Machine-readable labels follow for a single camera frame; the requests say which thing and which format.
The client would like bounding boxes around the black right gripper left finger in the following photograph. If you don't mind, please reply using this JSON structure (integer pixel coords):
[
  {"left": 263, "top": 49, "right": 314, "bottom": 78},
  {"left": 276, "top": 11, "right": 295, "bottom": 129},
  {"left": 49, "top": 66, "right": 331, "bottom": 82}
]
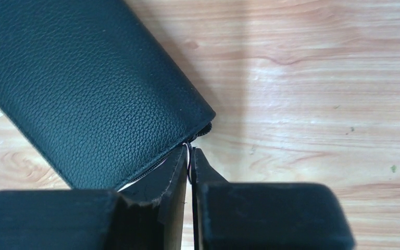
[{"left": 0, "top": 146, "right": 188, "bottom": 249}]

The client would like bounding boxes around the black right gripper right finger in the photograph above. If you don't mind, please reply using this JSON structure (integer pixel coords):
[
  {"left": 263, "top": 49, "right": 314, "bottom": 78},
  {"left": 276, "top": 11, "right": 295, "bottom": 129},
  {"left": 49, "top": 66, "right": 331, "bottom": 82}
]
[{"left": 190, "top": 148, "right": 356, "bottom": 249}]

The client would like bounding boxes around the black zip tool case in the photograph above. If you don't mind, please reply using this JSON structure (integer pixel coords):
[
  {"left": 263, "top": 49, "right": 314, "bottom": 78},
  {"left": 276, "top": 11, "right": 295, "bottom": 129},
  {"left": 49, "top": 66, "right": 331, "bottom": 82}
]
[{"left": 0, "top": 1, "right": 215, "bottom": 190}]

